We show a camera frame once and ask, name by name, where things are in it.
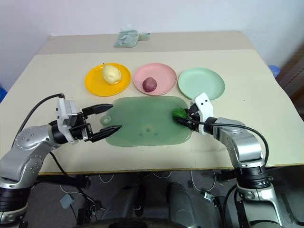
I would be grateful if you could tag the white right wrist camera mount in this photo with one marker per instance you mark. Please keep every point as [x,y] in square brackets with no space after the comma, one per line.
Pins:
[205,108]

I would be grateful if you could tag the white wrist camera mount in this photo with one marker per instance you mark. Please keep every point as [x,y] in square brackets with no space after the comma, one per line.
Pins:
[66,115]
[205,108]

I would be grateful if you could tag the yellow plate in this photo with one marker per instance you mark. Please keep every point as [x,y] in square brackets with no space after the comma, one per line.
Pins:
[108,79]

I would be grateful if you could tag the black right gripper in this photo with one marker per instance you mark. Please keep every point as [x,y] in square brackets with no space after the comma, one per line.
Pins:
[193,115]

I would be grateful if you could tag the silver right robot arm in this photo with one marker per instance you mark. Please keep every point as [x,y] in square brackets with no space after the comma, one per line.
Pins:
[244,145]

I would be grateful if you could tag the purple sweet potato toy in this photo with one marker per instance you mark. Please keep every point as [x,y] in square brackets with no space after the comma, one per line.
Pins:
[149,84]

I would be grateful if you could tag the clear plastic bag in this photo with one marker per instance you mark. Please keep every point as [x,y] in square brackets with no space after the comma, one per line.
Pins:
[127,38]

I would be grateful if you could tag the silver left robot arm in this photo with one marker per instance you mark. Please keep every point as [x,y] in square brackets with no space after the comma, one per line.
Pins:
[26,147]

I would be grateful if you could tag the light green plate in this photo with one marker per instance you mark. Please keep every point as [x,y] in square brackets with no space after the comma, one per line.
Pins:
[201,83]

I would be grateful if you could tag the grey power adapter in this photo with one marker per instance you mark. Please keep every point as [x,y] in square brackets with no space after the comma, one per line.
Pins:
[67,200]

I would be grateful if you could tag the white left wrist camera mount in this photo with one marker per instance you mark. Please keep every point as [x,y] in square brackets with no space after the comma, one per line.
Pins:
[66,115]

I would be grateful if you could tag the green vegetable toy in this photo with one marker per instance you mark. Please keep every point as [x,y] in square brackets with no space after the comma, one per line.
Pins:
[179,113]

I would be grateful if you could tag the pink plate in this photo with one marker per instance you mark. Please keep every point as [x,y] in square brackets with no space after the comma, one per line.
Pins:
[155,78]

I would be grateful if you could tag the blue stool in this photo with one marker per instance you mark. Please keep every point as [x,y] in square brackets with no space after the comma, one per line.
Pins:
[274,70]

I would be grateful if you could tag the yellow pear toy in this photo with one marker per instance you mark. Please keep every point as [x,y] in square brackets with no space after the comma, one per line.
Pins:
[111,74]

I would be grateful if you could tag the dark rounded robot leg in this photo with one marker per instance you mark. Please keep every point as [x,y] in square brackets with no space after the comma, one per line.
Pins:
[181,202]

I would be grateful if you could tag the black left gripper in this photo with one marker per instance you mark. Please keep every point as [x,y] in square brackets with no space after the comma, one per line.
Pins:
[80,127]

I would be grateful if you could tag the green cutting board mat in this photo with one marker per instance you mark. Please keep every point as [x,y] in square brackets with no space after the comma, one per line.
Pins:
[147,121]

